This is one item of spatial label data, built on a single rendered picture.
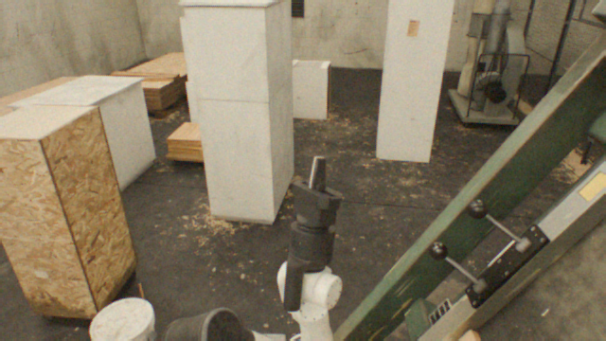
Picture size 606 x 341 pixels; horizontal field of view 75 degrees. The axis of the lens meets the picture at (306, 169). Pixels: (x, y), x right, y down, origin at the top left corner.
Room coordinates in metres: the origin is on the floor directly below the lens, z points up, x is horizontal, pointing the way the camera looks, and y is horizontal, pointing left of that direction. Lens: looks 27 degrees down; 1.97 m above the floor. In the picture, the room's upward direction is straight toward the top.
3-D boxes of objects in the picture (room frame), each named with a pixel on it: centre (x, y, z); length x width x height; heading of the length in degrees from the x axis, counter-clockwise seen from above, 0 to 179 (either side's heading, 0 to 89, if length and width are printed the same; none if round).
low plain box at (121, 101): (3.53, 2.04, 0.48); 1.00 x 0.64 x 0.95; 170
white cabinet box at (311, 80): (5.61, -0.04, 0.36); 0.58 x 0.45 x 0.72; 80
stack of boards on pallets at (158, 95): (6.62, 2.33, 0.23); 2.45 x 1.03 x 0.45; 170
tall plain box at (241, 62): (3.21, 0.48, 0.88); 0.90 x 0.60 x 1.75; 170
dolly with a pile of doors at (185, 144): (4.10, 1.24, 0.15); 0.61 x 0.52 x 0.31; 170
